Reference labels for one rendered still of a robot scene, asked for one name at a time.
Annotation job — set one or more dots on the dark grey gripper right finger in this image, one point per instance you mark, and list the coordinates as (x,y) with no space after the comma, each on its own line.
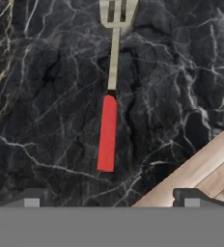
(191,197)

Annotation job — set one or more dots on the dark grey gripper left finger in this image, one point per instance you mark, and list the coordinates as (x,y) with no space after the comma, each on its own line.
(33,197)

